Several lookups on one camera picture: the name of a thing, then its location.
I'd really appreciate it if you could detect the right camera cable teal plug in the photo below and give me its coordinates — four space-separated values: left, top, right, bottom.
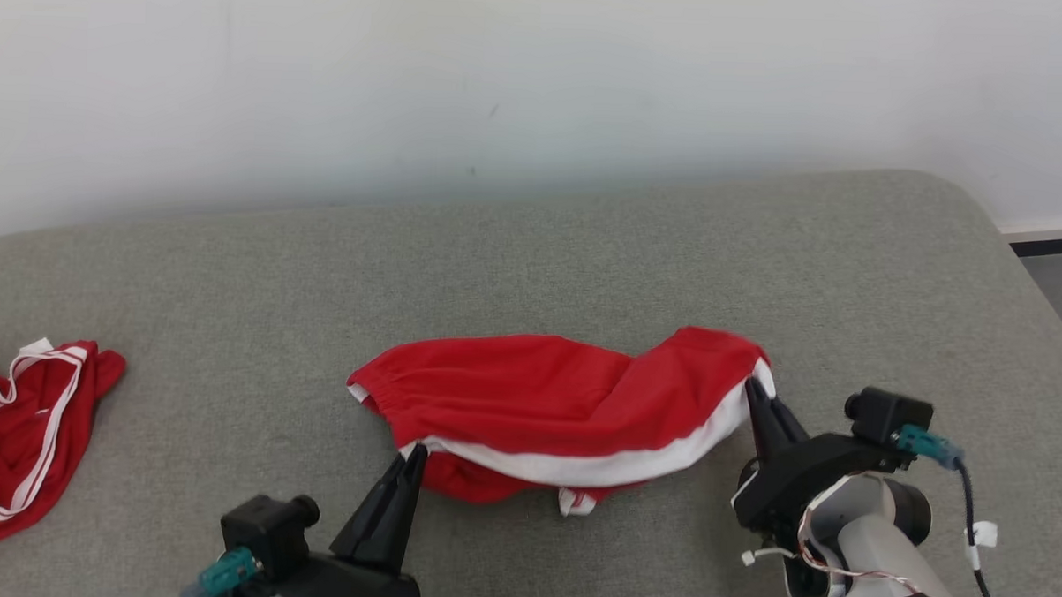
890 424 1015 597

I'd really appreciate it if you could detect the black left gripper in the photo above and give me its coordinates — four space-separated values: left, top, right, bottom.
269 438 429 597

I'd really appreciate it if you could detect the red shorts white side stripe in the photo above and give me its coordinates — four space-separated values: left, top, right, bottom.
343 314 778 525

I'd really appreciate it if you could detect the black baseboard strip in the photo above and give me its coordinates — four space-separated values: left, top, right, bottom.
1010 230 1062 259

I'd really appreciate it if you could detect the thin red white wire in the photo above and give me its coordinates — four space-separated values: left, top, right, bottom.
740 492 928 597

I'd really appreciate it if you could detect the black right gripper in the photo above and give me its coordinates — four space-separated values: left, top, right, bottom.
730 376 919 536

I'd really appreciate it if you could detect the grey fabric sofa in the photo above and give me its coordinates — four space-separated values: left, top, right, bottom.
0 137 1062 597

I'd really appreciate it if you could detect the camera cable teal plug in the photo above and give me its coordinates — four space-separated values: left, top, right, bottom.
890 424 1015 597
177 544 263 597

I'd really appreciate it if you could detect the left camera cable teal plug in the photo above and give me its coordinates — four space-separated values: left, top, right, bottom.
177 544 263 597

